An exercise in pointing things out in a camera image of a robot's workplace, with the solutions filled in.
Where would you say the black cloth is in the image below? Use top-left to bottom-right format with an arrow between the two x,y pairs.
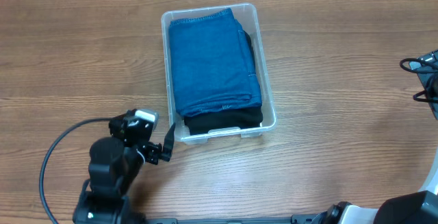
244,31 -> 256,68
183,107 -> 263,135

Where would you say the blue denim cloth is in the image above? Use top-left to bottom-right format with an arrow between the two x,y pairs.
169,8 -> 262,117

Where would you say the clear plastic container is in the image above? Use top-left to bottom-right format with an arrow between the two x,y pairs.
161,3 -> 277,145

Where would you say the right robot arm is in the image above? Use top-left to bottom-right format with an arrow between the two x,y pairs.
311,51 -> 437,224

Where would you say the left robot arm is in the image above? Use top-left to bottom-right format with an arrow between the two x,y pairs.
73,109 -> 176,224

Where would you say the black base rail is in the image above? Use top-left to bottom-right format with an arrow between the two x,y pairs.
143,212 -> 325,224

